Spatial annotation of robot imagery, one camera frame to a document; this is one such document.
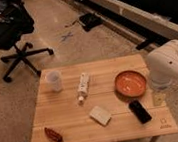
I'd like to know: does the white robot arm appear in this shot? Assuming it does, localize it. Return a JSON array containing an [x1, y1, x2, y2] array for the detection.
[[145, 39, 178, 91]]

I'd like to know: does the white sponge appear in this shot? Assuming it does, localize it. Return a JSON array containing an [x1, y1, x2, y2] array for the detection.
[[89, 106, 112, 126]]

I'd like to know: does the white cup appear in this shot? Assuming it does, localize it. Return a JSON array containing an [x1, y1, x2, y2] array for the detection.
[[45, 70, 63, 92]]

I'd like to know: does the orange bowl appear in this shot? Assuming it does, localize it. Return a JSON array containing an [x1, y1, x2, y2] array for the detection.
[[114, 70, 147, 97]]

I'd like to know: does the black bag on floor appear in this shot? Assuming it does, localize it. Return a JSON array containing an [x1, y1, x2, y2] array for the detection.
[[79, 13, 102, 31]]

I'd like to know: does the red-brown chili pepper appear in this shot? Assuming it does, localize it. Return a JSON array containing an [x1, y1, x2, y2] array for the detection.
[[44, 128, 63, 142]]

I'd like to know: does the wooden table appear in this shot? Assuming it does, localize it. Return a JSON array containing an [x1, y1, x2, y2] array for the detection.
[[31, 55, 178, 142]]

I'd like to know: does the black office chair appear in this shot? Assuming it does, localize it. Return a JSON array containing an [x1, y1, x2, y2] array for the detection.
[[0, 0, 54, 82]]

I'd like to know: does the white tube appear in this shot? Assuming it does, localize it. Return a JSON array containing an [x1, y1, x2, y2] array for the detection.
[[77, 72, 90, 104]]

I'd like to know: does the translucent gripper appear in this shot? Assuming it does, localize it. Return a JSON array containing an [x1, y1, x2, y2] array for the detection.
[[149, 76, 171, 107]]

